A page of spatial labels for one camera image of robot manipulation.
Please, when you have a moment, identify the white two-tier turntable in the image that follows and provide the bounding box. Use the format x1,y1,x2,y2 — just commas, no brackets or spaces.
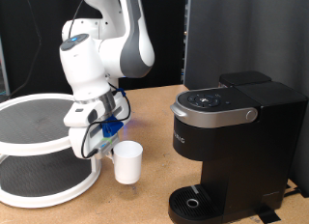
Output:
0,93,102,209

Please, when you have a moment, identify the thin black hanging cable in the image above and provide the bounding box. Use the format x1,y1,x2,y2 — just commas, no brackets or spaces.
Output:
0,0,43,99

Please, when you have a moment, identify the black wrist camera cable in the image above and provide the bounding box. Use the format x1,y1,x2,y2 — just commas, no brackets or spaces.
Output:
69,0,132,160

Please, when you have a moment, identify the silver Keurig lid handle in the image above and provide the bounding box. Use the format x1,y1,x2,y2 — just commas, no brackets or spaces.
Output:
170,99,259,129

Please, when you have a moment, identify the black Keurig coffee machine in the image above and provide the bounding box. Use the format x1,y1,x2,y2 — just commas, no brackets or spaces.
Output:
167,70,309,224

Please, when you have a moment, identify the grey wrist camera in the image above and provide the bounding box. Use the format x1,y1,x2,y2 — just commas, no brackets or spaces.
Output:
92,137,121,154

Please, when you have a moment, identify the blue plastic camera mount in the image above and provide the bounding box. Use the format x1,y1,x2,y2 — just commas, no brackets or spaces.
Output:
101,87,127,138

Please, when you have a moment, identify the black Keurig power cord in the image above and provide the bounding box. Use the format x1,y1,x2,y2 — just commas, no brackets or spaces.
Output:
283,184,309,199

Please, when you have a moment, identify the grey metal post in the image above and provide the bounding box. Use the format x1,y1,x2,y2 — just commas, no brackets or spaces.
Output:
0,37,10,97

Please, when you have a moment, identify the perforated metal frame post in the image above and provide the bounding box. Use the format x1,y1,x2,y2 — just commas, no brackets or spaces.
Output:
182,0,191,85

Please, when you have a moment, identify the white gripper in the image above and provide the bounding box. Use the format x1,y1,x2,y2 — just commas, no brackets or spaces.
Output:
68,96,132,164

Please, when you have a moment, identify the white ceramic mug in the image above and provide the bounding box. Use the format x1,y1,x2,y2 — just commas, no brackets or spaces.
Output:
105,140,144,185

